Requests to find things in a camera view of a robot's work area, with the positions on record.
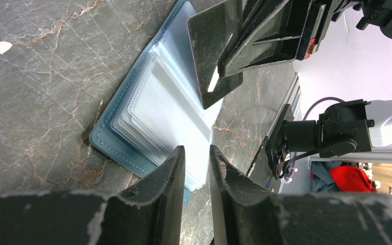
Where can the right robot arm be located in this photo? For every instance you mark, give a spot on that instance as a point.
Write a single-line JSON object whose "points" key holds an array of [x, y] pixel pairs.
{"points": [[346, 127]]}

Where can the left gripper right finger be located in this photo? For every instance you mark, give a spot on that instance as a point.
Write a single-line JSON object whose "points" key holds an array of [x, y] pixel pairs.
{"points": [[246, 213]]}

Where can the teal card holder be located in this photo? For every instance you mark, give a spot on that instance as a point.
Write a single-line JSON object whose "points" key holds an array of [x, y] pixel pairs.
{"points": [[158, 107]]}

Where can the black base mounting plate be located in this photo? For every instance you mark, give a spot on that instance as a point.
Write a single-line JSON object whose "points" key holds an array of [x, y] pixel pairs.
{"points": [[267, 164]]}

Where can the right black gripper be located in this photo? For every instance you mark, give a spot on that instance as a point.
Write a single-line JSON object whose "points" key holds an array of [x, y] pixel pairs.
{"points": [[275, 32]]}

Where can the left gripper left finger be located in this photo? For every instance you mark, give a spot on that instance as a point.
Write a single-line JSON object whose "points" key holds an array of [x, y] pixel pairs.
{"points": [[148, 212]]}

